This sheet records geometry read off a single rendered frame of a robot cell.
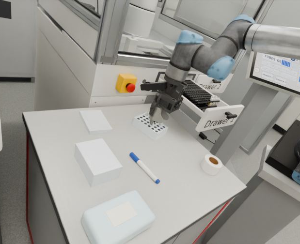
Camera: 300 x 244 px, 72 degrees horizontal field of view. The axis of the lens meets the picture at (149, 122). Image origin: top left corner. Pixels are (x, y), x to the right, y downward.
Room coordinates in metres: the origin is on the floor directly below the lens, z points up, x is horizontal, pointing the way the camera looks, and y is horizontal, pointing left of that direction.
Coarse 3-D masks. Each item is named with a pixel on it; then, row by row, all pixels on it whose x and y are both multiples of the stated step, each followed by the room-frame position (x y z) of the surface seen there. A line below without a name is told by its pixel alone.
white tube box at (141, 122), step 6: (144, 114) 0.77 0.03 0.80; (138, 120) 0.71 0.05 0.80; (144, 120) 0.74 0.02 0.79; (138, 126) 0.70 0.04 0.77; (144, 126) 0.69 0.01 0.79; (150, 126) 0.70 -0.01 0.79; (156, 126) 0.72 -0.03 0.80; (162, 126) 0.74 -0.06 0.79; (144, 132) 0.69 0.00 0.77; (150, 132) 0.68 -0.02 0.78; (156, 132) 0.67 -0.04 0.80; (162, 132) 0.70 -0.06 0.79; (156, 138) 0.67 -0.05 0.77
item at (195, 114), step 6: (162, 78) 1.04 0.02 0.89; (186, 78) 1.17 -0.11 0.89; (198, 84) 1.14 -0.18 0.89; (186, 102) 0.85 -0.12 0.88; (222, 102) 1.01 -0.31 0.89; (180, 108) 0.86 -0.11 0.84; (186, 108) 0.84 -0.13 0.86; (192, 108) 0.82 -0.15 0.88; (198, 108) 0.81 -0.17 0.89; (186, 114) 0.83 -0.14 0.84; (192, 114) 0.81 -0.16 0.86; (198, 114) 0.80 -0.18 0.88; (192, 120) 0.81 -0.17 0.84; (198, 120) 0.79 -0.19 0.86
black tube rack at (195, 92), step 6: (192, 84) 1.08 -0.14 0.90; (186, 90) 0.96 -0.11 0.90; (192, 90) 0.99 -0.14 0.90; (198, 90) 1.02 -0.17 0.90; (204, 90) 1.06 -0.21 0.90; (186, 96) 0.96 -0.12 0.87; (192, 96) 0.91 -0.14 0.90; (198, 96) 0.94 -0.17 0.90; (204, 96) 0.97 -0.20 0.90; (210, 96) 1.01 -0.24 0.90; (192, 102) 0.91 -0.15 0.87; (204, 108) 0.92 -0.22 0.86
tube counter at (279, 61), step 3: (279, 60) 1.66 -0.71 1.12; (282, 60) 1.67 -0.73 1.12; (279, 63) 1.65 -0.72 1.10; (282, 63) 1.66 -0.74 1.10; (285, 63) 1.67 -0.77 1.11; (288, 63) 1.68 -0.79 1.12; (291, 63) 1.69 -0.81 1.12; (288, 66) 1.66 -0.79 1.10; (291, 66) 1.67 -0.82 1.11; (294, 66) 1.68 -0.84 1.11; (297, 66) 1.69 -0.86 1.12; (294, 69) 1.67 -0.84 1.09; (297, 69) 1.68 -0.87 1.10
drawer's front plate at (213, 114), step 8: (208, 112) 0.75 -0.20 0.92; (216, 112) 0.80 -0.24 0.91; (224, 112) 0.85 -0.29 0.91; (232, 112) 0.90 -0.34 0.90; (240, 112) 0.96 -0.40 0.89; (200, 120) 0.76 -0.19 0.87; (208, 120) 0.78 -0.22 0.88; (216, 120) 0.82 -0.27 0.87; (200, 128) 0.76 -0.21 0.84; (208, 128) 0.81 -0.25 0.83
